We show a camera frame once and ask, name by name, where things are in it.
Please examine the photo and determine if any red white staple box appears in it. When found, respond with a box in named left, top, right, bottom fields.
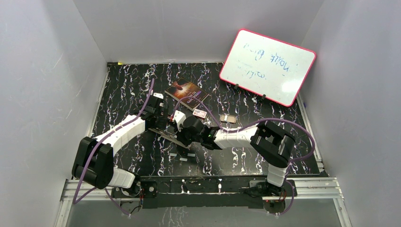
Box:
left=192, top=109, right=207, bottom=119

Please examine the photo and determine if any beige stapler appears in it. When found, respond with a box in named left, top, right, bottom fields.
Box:
left=149, top=128, right=190, bottom=148

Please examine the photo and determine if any cardboard staple tray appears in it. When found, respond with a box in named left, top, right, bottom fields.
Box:
left=219, top=114, right=237, bottom=124

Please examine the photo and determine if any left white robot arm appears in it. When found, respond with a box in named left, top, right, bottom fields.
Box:
left=72, top=93, right=168, bottom=197

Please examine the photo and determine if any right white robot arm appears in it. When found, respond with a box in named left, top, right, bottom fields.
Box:
left=171, top=116, right=295, bottom=197

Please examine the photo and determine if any dark paperback book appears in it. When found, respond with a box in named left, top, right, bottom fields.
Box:
left=165, top=78, right=209, bottom=111

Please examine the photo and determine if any pink framed whiteboard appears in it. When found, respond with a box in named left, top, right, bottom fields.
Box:
left=219, top=29, right=316, bottom=107

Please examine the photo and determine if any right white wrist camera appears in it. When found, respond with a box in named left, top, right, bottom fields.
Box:
left=172, top=110, right=186, bottom=131

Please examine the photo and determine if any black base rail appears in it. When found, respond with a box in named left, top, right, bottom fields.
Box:
left=112, top=175, right=298, bottom=211

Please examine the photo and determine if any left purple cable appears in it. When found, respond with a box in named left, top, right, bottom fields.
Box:
left=72, top=78, right=156, bottom=217

